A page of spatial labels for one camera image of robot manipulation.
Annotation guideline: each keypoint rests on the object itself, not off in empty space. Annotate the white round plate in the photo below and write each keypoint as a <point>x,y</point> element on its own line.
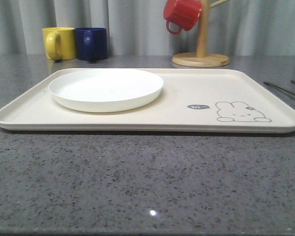
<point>106,90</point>

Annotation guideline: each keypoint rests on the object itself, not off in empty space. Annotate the silver metal fork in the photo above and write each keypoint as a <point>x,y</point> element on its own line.
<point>279,88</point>

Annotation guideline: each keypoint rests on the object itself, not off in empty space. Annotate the cream rabbit serving tray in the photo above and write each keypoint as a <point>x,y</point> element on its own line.
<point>192,100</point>

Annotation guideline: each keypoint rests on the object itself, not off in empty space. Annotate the wooden mug tree stand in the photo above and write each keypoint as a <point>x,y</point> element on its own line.
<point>201,58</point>

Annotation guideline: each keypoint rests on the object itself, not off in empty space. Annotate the dark blue mug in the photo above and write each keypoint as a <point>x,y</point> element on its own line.
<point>91,43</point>

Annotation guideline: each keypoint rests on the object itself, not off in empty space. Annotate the red ribbed mug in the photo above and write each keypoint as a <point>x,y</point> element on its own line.
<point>181,15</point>

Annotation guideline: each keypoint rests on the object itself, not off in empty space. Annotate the yellow mug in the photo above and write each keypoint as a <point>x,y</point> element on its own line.
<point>59,43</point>

